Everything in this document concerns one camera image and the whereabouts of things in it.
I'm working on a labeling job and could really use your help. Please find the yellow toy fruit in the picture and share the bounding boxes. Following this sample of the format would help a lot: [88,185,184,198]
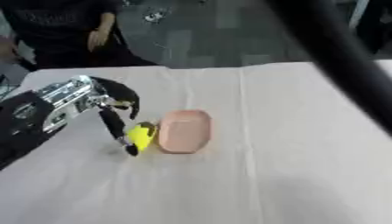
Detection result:
[123,121,159,153]

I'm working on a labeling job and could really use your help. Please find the person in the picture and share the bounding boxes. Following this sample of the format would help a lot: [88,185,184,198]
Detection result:
[0,0,159,71]

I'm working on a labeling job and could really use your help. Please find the person's hand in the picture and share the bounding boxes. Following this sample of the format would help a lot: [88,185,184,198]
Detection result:
[86,27,112,53]

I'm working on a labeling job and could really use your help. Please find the thick black diagonal bar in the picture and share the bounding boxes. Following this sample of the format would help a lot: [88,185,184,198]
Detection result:
[264,0,392,137]

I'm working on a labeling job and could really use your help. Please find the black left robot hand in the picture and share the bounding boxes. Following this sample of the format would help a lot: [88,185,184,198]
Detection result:
[88,75,143,158]

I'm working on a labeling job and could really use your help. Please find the pink oval box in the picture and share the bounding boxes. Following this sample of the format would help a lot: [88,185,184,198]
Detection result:
[154,108,214,155]

